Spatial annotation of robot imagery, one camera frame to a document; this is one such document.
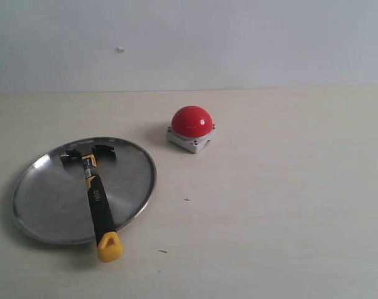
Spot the black and yellow claw hammer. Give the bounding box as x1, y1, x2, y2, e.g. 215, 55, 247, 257
60, 143, 123, 263

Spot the round stainless steel plate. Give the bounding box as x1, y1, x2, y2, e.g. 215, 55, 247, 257
12, 137, 157, 245

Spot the red dome push button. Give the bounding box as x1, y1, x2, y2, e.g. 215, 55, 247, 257
166, 105, 215, 154

